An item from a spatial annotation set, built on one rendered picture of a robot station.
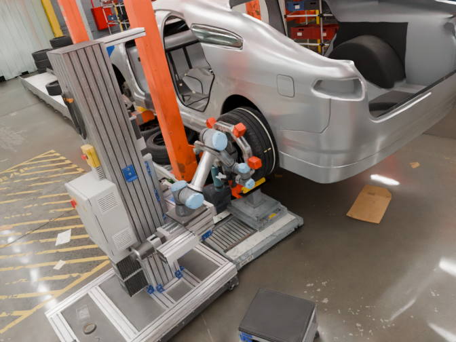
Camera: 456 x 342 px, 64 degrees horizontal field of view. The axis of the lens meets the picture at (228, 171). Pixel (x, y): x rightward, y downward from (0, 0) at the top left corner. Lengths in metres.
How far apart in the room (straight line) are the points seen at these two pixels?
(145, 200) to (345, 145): 1.41
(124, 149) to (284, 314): 1.44
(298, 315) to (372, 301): 0.72
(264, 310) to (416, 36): 2.85
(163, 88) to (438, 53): 2.50
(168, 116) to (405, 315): 2.38
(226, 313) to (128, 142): 1.49
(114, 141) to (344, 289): 1.99
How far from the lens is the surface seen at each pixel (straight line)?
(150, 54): 3.15
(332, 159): 2.66
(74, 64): 2.21
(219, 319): 2.97
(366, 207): 3.80
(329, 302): 2.98
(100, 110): 2.28
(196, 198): 2.39
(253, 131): 2.98
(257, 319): 2.48
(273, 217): 3.49
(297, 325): 2.43
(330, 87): 2.60
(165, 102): 3.26
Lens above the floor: 2.30
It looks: 30 degrees down
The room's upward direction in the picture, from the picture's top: 12 degrees counter-clockwise
